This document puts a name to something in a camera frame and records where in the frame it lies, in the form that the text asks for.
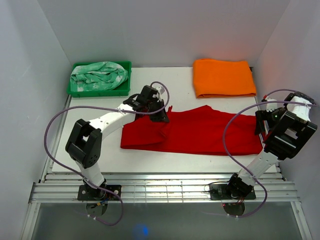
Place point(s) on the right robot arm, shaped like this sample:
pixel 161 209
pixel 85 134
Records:
pixel 287 129

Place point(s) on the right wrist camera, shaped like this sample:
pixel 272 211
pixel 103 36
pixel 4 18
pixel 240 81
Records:
pixel 270 105

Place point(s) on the folded orange trousers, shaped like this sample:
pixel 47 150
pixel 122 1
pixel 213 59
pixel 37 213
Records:
pixel 222 79

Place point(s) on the red trousers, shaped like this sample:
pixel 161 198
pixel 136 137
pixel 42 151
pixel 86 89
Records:
pixel 199 131

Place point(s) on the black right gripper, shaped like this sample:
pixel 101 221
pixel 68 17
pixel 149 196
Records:
pixel 261 115

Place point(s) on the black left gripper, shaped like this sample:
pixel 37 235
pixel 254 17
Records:
pixel 162 116

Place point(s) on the aluminium frame rail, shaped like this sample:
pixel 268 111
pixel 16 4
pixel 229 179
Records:
pixel 164 195

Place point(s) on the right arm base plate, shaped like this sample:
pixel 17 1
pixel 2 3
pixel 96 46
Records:
pixel 218 192

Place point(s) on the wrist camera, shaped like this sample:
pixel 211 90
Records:
pixel 270 105
pixel 160 90

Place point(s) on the green white patterned trousers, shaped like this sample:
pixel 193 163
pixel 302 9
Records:
pixel 99 76

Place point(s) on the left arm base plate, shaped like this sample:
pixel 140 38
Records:
pixel 115 192

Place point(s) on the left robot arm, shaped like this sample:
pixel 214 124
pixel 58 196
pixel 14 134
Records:
pixel 85 141

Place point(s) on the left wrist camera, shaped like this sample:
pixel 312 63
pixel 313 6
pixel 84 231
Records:
pixel 160 90

